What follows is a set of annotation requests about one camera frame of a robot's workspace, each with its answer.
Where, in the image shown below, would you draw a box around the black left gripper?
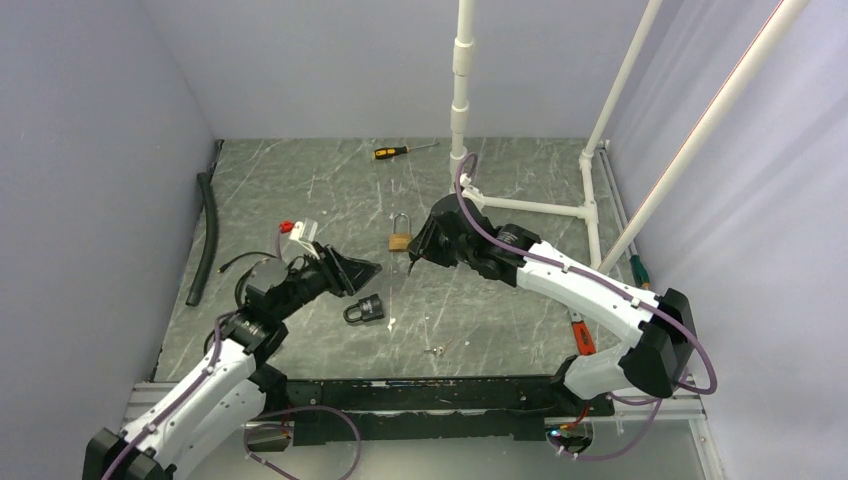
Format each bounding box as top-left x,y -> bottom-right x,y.
274,241 -> 381,320

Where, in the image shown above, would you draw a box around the black head key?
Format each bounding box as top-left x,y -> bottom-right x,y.
406,257 -> 419,277

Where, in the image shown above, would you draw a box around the black padlock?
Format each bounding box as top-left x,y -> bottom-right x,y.
343,294 -> 385,324

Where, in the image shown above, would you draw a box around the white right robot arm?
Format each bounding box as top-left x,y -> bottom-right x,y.
408,196 -> 697,415

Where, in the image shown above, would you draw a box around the silver key bunch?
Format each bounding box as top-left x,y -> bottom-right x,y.
424,340 -> 452,358

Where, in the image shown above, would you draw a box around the brass padlock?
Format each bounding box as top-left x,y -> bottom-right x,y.
387,212 -> 413,253

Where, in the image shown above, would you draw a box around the yellow black screwdriver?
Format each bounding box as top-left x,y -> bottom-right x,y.
372,141 -> 440,160

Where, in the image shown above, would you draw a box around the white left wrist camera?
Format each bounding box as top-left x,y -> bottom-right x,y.
277,219 -> 318,258

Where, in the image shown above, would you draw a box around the black loose cable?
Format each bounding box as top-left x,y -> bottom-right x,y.
217,250 -> 280,313

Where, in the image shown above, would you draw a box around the black corrugated hose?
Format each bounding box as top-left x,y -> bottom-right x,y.
184,171 -> 221,308

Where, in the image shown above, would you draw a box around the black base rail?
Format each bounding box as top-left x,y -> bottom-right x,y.
260,375 -> 615,446

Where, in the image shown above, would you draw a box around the red handle pliers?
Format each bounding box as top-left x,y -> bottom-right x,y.
570,312 -> 597,356

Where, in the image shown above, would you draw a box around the white pvc pipe frame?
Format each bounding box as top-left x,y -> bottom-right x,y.
450,0 -> 808,273

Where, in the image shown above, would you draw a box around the green handle screwdriver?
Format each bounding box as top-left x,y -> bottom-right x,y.
629,254 -> 651,289

